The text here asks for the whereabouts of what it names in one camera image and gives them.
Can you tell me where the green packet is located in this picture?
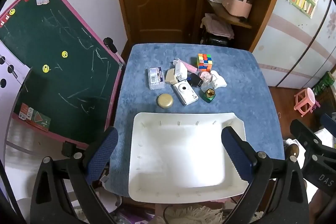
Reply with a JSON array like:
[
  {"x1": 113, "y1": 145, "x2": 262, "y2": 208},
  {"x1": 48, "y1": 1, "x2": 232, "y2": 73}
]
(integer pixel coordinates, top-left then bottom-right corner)
[{"x1": 312, "y1": 71, "x2": 336, "y2": 96}]

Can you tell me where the clear plastic box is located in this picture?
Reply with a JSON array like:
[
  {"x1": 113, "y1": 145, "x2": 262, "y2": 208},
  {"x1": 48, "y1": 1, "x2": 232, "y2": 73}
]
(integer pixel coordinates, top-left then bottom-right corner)
[{"x1": 147, "y1": 67, "x2": 166, "y2": 90}]

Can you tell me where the folded pink cloth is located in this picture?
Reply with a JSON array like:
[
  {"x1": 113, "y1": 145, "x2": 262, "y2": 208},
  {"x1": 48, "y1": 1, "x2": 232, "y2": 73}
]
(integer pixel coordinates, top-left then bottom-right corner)
[{"x1": 201, "y1": 13, "x2": 235, "y2": 39}]

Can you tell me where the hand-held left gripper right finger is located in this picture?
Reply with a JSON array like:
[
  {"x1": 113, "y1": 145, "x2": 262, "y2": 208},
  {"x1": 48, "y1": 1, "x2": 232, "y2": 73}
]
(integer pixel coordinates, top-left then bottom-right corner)
[{"x1": 221, "y1": 126, "x2": 310, "y2": 224}]

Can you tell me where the white plastic tray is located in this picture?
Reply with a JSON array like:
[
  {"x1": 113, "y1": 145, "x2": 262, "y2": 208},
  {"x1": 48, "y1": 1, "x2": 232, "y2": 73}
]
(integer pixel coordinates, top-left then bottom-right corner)
[{"x1": 128, "y1": 112, "x2": 249, "y2": 205}]

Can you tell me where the white charger plug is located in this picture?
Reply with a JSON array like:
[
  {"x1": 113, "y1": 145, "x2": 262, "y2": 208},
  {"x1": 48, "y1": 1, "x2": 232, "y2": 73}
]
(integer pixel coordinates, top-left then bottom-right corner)
[{"x1": 175, "y1": 61, "x2": 188, "y2": 81}]

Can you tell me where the green chalkboard with pink frame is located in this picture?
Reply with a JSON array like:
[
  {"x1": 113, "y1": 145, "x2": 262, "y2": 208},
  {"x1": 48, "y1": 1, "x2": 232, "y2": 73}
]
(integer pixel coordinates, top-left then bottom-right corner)
[{"x1": 0, "y1": 0, "x2": 126, "y2": 151}]

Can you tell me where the white wardrobe with pink stripes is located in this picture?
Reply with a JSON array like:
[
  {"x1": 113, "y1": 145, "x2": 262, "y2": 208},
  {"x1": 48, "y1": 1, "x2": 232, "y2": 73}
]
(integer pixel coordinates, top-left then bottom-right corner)
[{"x1": 252, "y1": 0, "x2": 336, "y2": 88}]

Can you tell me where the brown wooden shelf unit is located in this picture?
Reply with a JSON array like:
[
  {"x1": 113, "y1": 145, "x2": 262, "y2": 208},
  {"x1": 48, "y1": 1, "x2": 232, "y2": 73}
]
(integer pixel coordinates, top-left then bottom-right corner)
[{"x1": 199, "y1": 0, "x2": 289, "y2": 52}]

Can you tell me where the pink round box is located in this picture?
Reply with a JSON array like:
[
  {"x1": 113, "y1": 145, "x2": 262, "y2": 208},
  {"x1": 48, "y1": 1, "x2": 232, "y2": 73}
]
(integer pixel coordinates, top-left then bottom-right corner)
[{"x1": 198, "y1": 70, "x2": 212, "y2": 83}]

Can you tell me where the white compact camera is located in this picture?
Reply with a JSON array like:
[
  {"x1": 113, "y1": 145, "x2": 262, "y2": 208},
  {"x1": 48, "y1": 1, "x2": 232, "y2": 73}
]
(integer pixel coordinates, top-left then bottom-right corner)
[{"x1": 172, "y1": 79, "x2": 199, "y2": 106}]

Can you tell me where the colourful puzzle cube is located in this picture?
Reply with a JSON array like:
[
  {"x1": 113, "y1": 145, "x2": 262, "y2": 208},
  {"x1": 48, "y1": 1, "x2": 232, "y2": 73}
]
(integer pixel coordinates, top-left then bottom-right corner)
[{"x1": 197, "y1": 53, "x2": 214, "y2": 72}]

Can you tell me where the pink comb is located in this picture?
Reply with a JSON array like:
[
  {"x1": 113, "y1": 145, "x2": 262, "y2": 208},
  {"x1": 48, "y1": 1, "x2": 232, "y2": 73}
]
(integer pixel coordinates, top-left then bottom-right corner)
[{"x1": 175, "y1": 58, "x2": 198, "y2": 72}]

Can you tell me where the black chalkboard knob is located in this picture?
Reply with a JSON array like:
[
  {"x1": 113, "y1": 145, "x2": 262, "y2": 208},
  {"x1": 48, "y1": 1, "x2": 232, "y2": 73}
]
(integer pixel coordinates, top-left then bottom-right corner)
[{"x1": 103, "y1": 37, "x2": 118, "y2": 54}]

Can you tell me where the cream fluffy rug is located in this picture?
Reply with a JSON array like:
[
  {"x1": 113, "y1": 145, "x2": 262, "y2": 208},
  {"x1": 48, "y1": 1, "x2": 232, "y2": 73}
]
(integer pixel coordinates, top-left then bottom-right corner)
[{"x1": 164, "y1": 206, "x2": 223, "y2": 224}]

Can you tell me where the green perfume bottle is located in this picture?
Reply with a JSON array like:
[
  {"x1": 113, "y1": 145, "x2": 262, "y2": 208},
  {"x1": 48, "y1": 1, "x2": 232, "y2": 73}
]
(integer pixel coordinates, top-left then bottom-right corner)
[{"x1": 202, "y1": 89, "x2": 216, "y2": 104}]

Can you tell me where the person's right forearm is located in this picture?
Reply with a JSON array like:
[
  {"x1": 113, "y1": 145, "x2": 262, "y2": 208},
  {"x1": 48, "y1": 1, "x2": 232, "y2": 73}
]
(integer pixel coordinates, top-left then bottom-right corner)
[{"x1": 311, "y1": 186, "x2": 336, "y2": 216}]

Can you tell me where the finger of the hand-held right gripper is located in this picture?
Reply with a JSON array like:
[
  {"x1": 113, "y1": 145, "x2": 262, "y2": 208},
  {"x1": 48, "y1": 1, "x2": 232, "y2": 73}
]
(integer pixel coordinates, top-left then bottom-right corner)
[
  {"x1": 290, "y1": 119, "x2": 336, "y2": 169},
  {"x1": 321, "y1": 113, "x2": 336, "y2": 136}
]

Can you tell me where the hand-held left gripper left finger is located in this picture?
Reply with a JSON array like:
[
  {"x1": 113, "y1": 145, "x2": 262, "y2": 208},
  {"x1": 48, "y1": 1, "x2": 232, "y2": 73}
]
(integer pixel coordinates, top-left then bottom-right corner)
[{"x1": 30, "y1": 126, "x2": 119, "y2": 224}]

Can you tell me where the black charger plug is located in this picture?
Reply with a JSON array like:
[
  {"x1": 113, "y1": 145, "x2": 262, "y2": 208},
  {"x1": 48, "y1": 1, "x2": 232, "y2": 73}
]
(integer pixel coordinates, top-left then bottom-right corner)
[{"x1": 188, "y1": 73, "x2": 201, "y2": 88}]

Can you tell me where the pink plastic stool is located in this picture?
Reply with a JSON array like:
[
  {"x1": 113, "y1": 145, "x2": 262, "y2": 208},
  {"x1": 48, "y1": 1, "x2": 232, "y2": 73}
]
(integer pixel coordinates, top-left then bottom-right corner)
[{"x1": 294, "y1": 88, "x2": 319, "y2": 117}]

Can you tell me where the blue plush mat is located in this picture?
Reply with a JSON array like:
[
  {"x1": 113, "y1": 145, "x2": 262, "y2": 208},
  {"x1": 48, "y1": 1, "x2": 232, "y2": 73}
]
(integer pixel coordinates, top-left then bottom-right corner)
[{"x1": 106, "y1": 43, "x2": 286, "y2": 198}]

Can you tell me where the black bag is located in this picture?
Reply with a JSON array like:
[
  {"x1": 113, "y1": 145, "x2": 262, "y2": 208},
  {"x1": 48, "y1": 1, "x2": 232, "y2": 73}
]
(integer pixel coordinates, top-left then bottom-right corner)
[{"x1": 201, "y1": 30, "x2": 229, "y2": 46}]

